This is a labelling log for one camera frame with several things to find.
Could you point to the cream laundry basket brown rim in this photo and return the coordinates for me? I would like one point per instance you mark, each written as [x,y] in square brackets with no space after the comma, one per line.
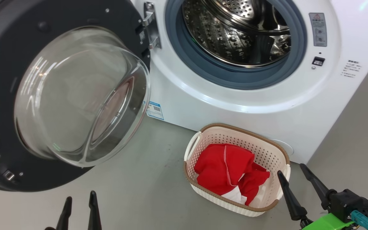
[267,153]

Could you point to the metal door hinge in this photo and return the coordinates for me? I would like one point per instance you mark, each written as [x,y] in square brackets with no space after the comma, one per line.
[152,25]

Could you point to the black door latch socket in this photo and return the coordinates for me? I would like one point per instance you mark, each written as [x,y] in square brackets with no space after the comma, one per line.
[318,61]

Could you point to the stainless steel washer drum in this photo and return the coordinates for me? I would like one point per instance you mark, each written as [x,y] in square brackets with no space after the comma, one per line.
[235,38]

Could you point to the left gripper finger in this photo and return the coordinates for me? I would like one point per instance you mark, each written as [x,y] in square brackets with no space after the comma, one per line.
[94,214]
[65,217]

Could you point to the blue energy label sticker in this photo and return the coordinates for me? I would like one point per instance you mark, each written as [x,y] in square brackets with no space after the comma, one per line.
[155,110]

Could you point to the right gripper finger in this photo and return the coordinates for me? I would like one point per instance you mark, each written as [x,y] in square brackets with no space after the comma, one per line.
[292,201]
[318,185]

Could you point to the grey rubber door gasket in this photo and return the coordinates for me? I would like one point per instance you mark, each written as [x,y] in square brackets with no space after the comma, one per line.
[203,67]

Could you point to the white front-load washing machine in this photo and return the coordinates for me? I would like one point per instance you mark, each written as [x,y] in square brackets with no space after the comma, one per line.
[235,108]

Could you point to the grey warning sticker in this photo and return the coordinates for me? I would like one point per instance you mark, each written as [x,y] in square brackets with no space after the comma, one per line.
[318,30]

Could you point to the red garment white trim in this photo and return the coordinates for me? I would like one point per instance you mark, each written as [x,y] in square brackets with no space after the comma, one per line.
[216,169]

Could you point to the right teal camera connector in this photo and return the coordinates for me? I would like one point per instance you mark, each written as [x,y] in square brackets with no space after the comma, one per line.
[361,220]

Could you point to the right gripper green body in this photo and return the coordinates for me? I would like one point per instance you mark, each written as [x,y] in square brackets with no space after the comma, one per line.
[329,223]

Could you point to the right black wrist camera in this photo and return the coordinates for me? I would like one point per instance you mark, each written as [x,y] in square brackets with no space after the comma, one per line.
[347,201]

